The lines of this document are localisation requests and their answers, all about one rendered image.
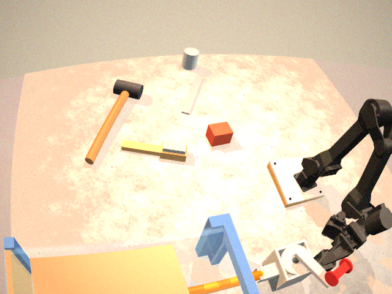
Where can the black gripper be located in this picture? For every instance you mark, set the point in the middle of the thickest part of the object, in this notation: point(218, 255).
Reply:
point(342, 246)

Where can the grey cylinder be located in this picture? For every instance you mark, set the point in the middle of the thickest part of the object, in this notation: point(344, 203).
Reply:
point(190, 58)

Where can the mallet with grey head and wooden handle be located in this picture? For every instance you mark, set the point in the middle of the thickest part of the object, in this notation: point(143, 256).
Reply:
point(124, 89)

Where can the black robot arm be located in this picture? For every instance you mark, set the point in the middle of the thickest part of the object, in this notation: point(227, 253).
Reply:
point(374, 113)

